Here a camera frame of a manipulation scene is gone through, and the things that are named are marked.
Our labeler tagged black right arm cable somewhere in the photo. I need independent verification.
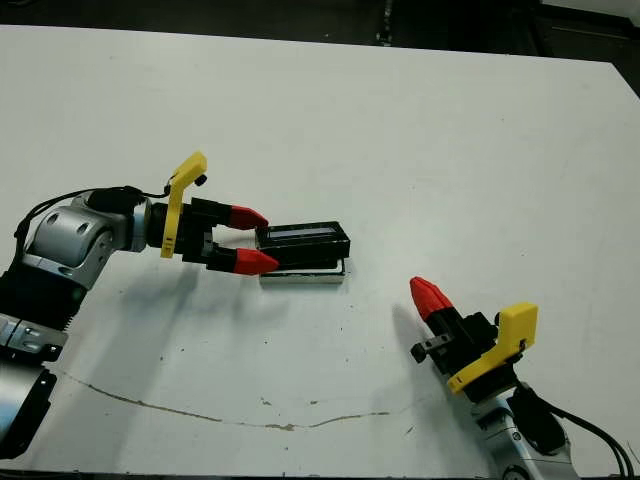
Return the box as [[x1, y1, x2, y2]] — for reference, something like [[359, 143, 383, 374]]
[[549, 399, 640, 480]]

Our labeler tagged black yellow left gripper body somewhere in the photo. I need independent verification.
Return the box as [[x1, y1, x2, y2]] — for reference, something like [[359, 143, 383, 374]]
[[149, 151, 221, 266]]

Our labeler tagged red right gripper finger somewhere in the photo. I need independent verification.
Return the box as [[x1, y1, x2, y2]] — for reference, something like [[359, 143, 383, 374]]
[[409, 277, 454, 341], [415, 276, 469, 337]]

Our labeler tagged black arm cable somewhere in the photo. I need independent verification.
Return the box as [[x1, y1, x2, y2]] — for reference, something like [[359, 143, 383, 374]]
[[549, 399, 640, 480], [12, 185, 174, 241]]

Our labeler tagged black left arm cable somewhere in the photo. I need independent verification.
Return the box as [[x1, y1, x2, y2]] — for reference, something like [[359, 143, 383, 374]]
[[12, 185, 174, 241]]

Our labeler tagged black metal stand post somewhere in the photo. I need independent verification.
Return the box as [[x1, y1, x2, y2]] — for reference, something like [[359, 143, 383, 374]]
[[375, 0, 397, 49]]

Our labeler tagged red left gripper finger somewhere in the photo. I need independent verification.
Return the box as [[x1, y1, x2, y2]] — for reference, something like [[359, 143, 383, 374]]
[[205, 243, 280, 277], [209, 199, 272, 232]]

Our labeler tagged black glossy box lid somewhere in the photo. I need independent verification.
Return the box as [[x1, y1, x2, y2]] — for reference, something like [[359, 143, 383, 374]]
[[254, 219, 353, 275]]

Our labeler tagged white box base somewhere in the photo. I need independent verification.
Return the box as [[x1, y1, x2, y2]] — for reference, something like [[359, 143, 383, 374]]
[[258, 259, 353, 287]]

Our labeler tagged white background case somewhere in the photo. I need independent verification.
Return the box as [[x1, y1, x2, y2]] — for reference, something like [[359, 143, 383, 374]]
[[542, 0, 640, 21]]

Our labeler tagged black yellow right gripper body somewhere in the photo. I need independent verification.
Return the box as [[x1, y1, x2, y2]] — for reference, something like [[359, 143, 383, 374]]
[[409, 302, 540, 401]]

